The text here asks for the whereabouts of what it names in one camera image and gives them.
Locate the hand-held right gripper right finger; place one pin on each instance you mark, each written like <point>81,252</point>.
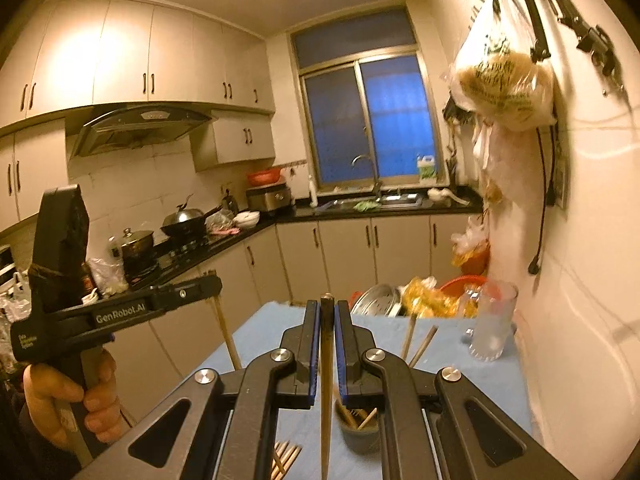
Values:
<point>341,350</point>

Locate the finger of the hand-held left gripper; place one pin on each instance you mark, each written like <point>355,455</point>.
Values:
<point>200,287</point>

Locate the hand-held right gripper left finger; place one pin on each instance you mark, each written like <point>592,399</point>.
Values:
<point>314,350</point>

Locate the black cup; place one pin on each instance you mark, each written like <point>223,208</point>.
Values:
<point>360,442</point>

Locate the row of wooden chopsticks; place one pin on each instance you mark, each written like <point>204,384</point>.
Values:
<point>285,460</point>

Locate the person's left forearm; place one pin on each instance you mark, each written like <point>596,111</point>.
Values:
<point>25,455</point>

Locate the person's left hand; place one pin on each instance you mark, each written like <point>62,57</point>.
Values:
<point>45,390</point>

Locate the gas stove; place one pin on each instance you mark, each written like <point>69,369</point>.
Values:
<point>185,250</point>

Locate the cluster of sauce bottles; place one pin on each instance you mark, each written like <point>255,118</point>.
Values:
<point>87,282</point>

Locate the steel steamer pot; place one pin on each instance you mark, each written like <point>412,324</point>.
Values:
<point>377,300</point>

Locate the black wok with lid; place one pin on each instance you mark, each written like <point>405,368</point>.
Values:
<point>184,225</point>

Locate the clear plastic bag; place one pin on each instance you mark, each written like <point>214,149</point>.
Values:
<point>107,277</point>

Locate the plastic bag of meat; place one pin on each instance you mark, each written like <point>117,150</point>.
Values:
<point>220,221</point>

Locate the steel pot with lid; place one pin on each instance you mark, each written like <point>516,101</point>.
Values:
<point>136,246</point>

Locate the white bowl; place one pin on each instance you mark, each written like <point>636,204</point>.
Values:
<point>246,218</point>

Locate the dark kettle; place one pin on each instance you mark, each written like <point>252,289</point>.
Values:
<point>230,203</point>

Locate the beige lower kitchen cabinets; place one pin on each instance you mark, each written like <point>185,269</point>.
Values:
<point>345,255</point>

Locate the beige kitchen cabinets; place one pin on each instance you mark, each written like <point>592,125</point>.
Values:
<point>125,50</point>
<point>345,255</point>

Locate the yellow snack bags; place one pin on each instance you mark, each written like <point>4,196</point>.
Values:
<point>430,300</point>

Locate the blue tablecloth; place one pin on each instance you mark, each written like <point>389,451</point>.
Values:
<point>450,355</point>

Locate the steel countertop appliance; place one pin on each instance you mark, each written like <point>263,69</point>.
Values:
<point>267,199</point>

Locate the black kitchen countertop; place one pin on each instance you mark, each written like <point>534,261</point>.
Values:
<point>300,216</point>

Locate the red plastic colander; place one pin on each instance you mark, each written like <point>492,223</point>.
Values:
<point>264,178</point>

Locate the red plastic basin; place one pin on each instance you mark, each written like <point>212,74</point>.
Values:
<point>457,286</point>

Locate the steel sink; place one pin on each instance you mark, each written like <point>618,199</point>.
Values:
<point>340,206</point>

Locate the green dish cloth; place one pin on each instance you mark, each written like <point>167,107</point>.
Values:
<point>367,206</point>

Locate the glass pitcher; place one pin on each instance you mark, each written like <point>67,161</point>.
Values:
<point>492,330</point>

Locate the orange plastic bag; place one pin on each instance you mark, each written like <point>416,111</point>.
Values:
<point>470,252</point>

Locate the range hood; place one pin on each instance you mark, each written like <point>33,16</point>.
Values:
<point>140,130</point>

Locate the metal faucet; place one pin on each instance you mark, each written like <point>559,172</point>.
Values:
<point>376,185</point>

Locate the white ladle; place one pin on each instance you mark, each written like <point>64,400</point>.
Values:
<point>440,193</point>

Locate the green detergent bottle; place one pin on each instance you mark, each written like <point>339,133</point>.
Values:
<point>426,169</point>

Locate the sliding window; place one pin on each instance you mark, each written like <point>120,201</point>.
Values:
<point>390,120</point>

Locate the hanging plastic bags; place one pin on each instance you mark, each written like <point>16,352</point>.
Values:
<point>500,160</point>

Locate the beige upper kitchen cabinets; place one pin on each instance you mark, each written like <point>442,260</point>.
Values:
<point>125,50</point>

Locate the plastic bag of noodles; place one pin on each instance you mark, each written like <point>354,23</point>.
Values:
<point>505,90</point>

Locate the wall power adapter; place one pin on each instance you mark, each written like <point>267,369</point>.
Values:
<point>560,185</point>

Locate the black folding wall bracket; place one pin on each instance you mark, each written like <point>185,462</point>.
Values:
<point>595,40</point>

